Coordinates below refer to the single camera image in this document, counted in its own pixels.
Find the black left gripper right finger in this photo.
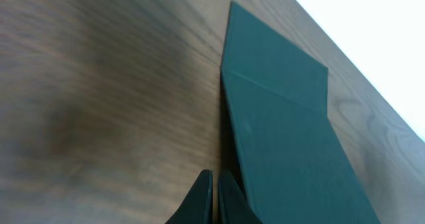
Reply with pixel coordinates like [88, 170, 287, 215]
[218, 170, 262, 224]

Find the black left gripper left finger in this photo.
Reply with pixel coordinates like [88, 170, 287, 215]
[165, 169, 213, 224]

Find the dark green box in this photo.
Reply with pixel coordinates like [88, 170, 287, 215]
[221, 3, 378, 223]

